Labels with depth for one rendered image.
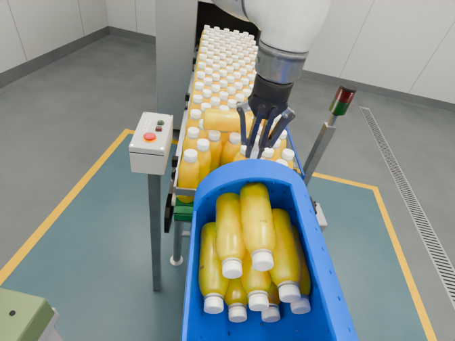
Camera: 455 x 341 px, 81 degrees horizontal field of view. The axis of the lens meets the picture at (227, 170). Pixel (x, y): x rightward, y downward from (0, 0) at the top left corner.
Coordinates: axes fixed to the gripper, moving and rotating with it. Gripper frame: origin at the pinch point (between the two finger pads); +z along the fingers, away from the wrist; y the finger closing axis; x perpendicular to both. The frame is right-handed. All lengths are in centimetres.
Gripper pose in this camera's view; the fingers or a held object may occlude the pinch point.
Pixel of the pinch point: (252, 157)
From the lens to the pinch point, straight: 64.7
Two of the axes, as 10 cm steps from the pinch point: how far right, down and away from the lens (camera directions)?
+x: 0.2, 6.6, -7.5
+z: -1.6, 7.4, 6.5
